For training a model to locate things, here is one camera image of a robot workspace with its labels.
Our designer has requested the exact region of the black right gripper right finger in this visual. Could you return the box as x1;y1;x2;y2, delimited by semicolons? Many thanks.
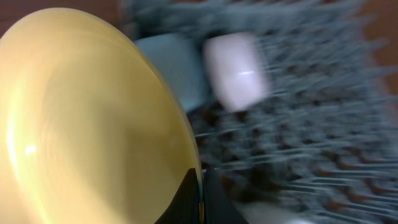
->
203;167;248;224

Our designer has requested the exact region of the pink bowl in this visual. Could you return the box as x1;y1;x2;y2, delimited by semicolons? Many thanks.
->
203;32;271;113

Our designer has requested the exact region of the pale green cup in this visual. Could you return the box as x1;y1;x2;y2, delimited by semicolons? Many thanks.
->
234;202;315;224

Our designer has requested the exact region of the light blue bowl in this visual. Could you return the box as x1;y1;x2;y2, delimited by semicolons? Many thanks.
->
134;34;210;113

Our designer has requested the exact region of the yellow plate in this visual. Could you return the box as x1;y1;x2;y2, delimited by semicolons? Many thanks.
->
1;8;203;223

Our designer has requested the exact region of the grey dishwasher rack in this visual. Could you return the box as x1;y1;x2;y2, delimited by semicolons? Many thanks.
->
121;1;397;223

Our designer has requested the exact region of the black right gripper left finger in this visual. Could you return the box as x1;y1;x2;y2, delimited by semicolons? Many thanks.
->
155;168;200;224

